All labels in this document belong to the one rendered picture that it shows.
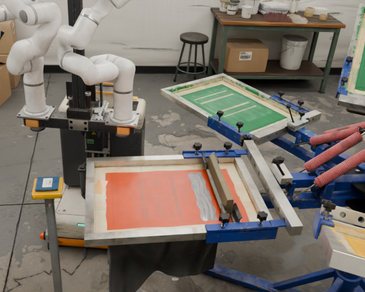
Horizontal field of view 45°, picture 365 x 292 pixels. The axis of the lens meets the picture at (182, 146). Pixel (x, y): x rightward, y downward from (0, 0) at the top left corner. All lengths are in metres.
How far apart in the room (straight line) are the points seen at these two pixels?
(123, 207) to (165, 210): 0.19
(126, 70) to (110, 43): 3.58
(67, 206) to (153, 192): 1.12
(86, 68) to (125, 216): 0.64
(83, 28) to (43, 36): 0.27
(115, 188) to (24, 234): 1.38
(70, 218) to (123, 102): 1.07
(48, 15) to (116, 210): 0.88
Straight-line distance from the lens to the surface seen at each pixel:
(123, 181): 2.13
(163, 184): 2.12
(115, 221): 1.91
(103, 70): 2.02
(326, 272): 2.81
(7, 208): 3.59
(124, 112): 2.22
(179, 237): 1.82
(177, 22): 5.69
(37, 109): 2.33
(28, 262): 3.14
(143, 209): 1.97
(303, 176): 2.18
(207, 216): 1.95
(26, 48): 2.11
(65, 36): 1.91
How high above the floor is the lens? 2.20
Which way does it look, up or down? 31 degrees down
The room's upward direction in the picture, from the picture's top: 5 degrees clockwise
